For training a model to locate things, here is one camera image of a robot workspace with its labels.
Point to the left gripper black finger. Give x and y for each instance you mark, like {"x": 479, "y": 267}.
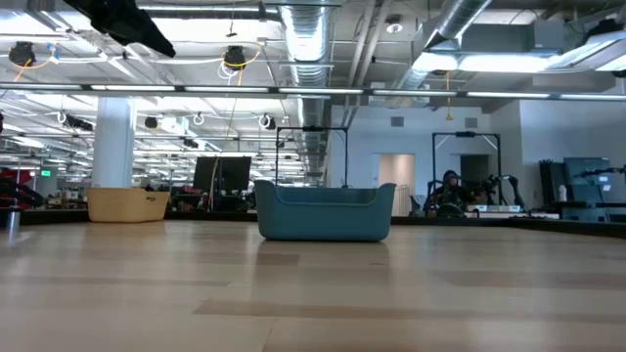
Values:
{"x": 144, "y": 34}

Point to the long LED light bar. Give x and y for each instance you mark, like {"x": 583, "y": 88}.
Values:
{"x": 137, "y": 88}

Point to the white pillar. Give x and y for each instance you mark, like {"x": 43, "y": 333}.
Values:
{"x": 113, "y": 142}

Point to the black monitor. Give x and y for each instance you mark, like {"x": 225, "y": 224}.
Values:
{"x": 222, "y": 173}

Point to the tan plastic bin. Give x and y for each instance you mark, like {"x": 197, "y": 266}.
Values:
{"x": 127, "y": 205}

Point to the dark curved tube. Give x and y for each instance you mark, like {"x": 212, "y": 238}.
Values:
{"x": 22, "y": 191}

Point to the silver metal cylinder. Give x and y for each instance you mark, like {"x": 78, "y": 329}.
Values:
{"x": 12, "y": 220}

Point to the dark teal plastic bin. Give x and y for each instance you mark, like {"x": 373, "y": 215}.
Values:
{"x": 323, "y": 215}

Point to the person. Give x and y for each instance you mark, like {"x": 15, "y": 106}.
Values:
{"x": 450, "y": 193}

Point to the black background robot arms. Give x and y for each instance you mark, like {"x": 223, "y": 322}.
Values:
{"x": 511, "y": 190}

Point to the black cabinet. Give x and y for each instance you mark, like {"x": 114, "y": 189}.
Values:
{"x": 550, "y": 181}

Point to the white bottle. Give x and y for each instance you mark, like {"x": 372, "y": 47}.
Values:
{"x": 562, "y": 193}

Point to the black gantry frame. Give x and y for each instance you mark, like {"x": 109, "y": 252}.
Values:
{"x": 313, "y": 128}
{"x": 464, "y": 133}

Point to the black aluminium table frame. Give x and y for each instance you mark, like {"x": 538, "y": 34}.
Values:
{"x": 562, "y": 227}

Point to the dark wall screen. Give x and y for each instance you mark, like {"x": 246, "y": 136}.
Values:
{"x": 587, "y": 176}

